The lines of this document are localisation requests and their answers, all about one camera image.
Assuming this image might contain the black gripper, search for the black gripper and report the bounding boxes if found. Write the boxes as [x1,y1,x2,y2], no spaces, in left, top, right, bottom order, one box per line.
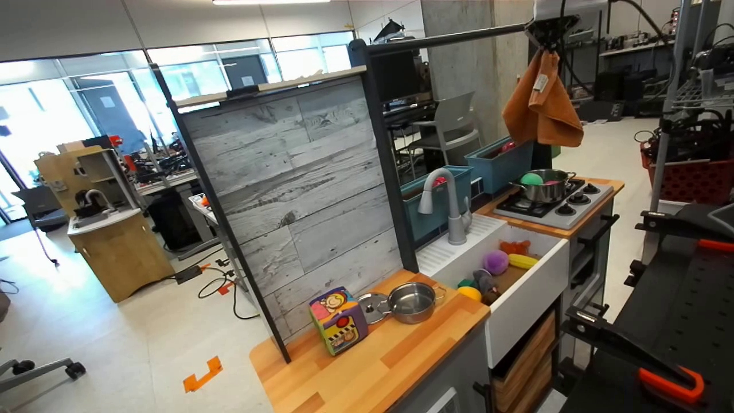
[526,14,583,54]

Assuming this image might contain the orange towel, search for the orange towel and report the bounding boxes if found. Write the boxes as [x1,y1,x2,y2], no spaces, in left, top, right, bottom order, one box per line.
[499,47,586,149]

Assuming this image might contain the grey plastic chair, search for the grey plastic chair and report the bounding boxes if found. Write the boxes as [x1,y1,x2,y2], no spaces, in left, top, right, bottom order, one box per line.
[414,92,484,168]

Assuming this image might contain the large teal bin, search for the large teal bin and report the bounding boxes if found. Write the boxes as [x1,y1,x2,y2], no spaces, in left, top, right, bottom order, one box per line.
[464,133,538,196]

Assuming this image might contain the grey toy stove top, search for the grey toy stove top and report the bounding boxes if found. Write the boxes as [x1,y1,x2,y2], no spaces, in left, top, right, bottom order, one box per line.
[493,177,616,231]

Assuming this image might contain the red crate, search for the red crate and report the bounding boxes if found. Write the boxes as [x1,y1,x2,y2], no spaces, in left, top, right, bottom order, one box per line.
[639,139,734,207]

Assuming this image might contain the grey toy faucet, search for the grey toy faucet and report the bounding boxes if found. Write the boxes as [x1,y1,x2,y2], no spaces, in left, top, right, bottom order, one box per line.
[417,168,475,247]

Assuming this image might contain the small teal bin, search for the small teal bin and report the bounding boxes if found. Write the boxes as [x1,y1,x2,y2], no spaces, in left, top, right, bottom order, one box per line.
[399,164,475,247]

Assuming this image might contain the orange toy in sink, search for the orange toy in sink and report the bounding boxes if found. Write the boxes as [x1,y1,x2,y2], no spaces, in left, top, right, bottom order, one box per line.
[498,238,532,257]

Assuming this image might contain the yellow toy banana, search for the yellow toy banana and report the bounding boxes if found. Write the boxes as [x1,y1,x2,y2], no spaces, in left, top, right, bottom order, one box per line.
[506,251,540,273]

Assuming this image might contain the purple ball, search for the purple ball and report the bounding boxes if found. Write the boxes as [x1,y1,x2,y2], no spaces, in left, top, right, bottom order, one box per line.
[482,249,512,277]

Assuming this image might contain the dark grey toy in sink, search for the dark grey toy in sink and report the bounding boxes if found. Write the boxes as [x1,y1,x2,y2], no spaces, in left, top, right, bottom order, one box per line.
[469,267,501,304]

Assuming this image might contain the yellow toy lemon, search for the yellow toy lemon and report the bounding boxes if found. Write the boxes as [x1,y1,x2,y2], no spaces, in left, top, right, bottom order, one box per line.
[456,285,485,304]

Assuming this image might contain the white toy sink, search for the white toy sink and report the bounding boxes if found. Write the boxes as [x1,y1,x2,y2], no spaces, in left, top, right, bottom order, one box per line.
[414,212,571,371]

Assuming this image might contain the small steel pot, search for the small steel pot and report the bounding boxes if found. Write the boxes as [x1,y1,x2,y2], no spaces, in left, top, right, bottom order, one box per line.
[384,279,440,326]

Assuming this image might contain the grey wood backboard panel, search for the grey wood backboard panel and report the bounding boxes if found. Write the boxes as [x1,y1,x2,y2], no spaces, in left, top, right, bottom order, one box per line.
[177,70,409,345]

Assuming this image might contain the dark computer monitor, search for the dark computer monitor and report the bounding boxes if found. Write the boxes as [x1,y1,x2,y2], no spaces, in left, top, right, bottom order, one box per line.
[223,53,270,96]

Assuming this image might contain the steel pot lid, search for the steel pot lid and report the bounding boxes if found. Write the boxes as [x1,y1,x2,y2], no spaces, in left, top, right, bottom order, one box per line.
[356,291,391,326]

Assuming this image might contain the wooden cabinet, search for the wooden cabinet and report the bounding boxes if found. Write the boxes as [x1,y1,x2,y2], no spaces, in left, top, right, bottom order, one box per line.
[31,139,177,304]

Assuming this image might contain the office chair base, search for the office chair base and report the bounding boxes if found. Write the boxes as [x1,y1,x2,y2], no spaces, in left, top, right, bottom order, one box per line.
[0,356,86,397]

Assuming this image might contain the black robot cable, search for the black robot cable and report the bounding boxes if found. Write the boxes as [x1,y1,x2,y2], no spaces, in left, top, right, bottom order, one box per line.
[557,0,672,98]

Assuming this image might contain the steel pot with handle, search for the steel pot with handle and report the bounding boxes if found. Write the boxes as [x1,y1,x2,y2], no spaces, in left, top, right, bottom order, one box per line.
[519,168,578,207]

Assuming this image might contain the black oven door handle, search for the black oven door handle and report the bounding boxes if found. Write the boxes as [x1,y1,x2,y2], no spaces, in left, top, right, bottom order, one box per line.
[576,212,620,247]

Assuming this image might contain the black metal frame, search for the black metal frame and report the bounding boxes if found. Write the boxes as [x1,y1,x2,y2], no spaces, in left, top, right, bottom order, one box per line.
[151,18,554,365]

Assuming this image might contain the black clamp straight orange handle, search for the black clamp straight orange handle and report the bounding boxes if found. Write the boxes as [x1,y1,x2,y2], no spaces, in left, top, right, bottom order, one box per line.
[632,208,734,259]

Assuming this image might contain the black clamp curved orange handle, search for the black clamp curved orange handle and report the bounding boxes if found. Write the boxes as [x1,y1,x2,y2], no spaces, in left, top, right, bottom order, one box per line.
[563,304,706,408]

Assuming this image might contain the floor cables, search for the floor cables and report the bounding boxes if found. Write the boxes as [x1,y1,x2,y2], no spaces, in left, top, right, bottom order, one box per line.
[171,257,264,322]

